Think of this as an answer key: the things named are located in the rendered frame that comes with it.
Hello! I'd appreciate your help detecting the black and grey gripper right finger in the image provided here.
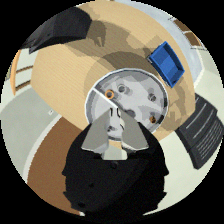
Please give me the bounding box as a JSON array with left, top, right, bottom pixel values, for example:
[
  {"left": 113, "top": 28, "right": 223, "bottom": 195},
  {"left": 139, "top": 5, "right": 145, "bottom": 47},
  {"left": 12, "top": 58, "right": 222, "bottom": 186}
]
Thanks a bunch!
[{"left": 117, "top": 107, "right": 169, "bottom": 176}]

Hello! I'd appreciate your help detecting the blue crate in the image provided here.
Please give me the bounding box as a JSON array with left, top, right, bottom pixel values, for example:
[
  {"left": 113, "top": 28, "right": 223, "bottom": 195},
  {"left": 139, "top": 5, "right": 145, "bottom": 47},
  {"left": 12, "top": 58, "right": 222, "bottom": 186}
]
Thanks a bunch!
[{"left": 145, "top": 41, "right": 185, "bottom": 88}]

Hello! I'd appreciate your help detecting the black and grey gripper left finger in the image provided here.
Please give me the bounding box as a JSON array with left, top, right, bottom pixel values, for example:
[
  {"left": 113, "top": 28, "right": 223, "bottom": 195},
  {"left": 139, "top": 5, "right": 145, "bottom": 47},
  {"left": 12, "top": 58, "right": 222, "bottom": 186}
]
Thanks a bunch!
[{"left": 62, "top": 108, "right": 113, "bottom": 176}]

